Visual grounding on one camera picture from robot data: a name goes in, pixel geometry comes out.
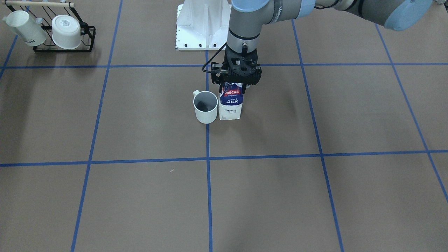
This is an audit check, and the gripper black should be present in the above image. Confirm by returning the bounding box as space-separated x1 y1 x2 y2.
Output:
219 45 262 95

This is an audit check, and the blue white milk carton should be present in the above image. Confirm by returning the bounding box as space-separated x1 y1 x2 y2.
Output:
218 82 243 121

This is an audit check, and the white plastic mug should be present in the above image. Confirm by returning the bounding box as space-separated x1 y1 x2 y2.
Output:
192 90 219 124

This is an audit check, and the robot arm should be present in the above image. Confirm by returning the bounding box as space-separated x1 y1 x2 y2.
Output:
211 0 433 93

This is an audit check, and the white bowl in rack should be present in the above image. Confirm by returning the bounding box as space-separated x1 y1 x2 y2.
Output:
51 15 82 50

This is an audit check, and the white pitcher in rack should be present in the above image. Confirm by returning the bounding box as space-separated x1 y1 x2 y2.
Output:
2 10 47 47

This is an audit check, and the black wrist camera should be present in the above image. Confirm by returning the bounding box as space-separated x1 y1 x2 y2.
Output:
211 62 223 85

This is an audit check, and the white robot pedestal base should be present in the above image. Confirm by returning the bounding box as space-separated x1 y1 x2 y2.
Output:
175 0 231 51

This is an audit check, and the black wire dish rack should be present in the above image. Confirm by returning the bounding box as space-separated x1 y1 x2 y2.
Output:
2 0 96 53

